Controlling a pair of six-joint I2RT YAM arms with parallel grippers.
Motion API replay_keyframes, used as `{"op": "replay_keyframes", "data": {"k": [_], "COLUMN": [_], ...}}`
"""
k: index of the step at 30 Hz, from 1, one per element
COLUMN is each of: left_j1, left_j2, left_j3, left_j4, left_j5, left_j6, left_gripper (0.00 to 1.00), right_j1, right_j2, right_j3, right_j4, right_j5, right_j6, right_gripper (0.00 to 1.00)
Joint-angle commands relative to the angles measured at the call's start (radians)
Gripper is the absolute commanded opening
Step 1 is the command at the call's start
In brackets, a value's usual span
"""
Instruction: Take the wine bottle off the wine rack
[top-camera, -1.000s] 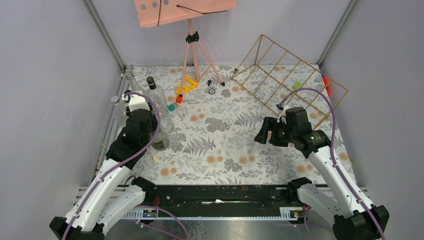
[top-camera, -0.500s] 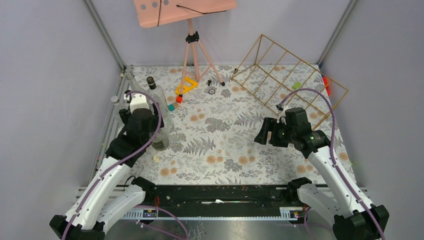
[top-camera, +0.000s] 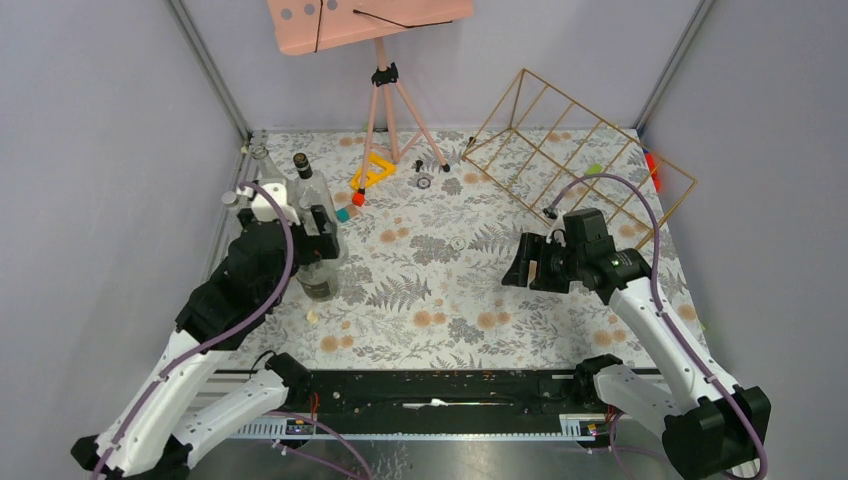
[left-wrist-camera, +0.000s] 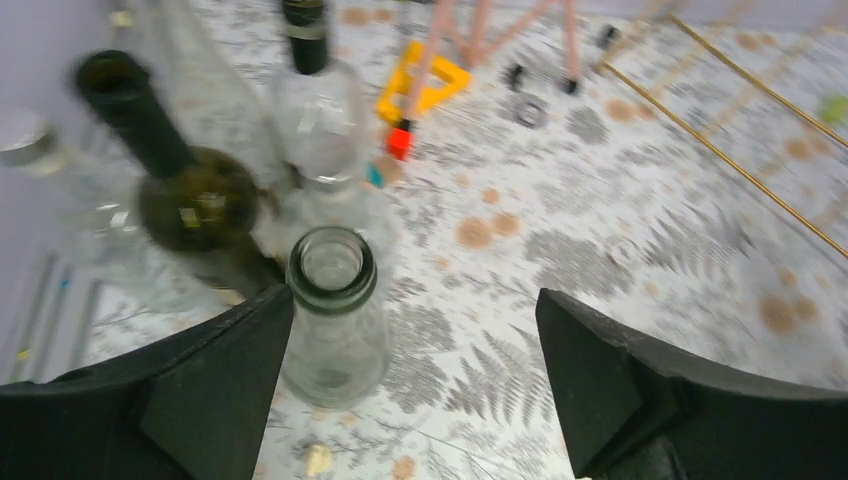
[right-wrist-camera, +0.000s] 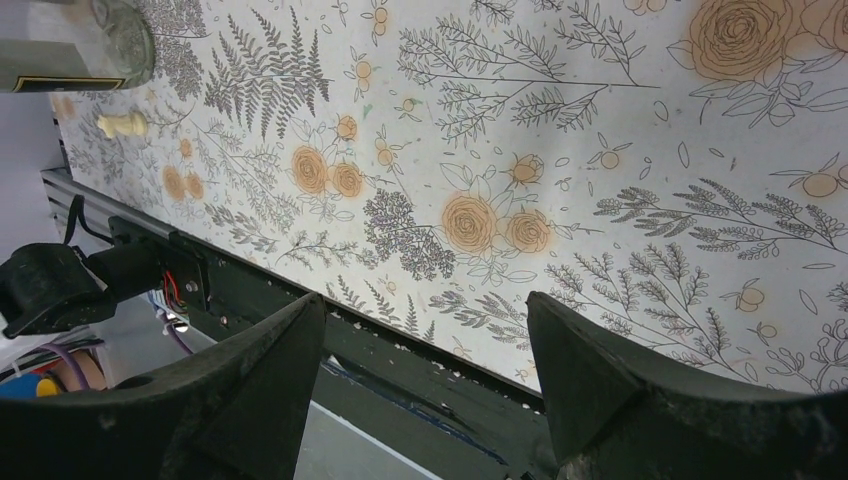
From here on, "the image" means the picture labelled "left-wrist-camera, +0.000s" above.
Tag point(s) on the cream chess piece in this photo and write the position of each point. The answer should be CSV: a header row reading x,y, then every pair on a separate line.
x,y
318,459

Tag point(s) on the clear bottle black cap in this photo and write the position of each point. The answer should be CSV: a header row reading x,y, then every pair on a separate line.
x,y
318,104

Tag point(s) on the short clear glass bottle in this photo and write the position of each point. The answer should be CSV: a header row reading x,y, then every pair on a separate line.
x,y
96,217

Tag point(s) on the brown wooden cube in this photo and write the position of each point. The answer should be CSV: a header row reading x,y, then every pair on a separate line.
x,y
390,169

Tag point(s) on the teal cube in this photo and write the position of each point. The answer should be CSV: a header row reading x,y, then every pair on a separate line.
x,y
374,176

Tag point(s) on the yellow triangle frame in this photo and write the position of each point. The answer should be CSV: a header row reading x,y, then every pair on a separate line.
x,y
444,81

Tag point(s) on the frosted champagne bottle dark label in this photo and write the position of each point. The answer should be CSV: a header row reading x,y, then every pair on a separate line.
x,y
209,102

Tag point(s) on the floral table cloth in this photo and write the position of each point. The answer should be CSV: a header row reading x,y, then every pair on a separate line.
x,y
490,212

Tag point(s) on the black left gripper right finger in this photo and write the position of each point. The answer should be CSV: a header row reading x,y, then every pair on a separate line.
x,y
631,406

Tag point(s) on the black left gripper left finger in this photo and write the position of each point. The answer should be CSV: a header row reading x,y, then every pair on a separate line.
x,y
193,405

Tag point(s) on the tall clear glass bottle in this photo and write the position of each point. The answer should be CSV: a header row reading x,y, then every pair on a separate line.
x,y
340,344

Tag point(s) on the green sticky note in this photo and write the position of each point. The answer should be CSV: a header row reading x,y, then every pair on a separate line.
x,y
832,109

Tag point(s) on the small black screw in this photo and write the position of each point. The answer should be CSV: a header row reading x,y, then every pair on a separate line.
x,y
515,77

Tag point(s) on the red cube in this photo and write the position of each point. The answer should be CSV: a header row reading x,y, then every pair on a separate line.
x,y
399,143

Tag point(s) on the white poker chip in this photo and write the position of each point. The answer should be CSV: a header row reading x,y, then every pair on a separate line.
x,y
623,252

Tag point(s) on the dark green wine bottle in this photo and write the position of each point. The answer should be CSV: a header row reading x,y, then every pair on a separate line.
x,y
197,203

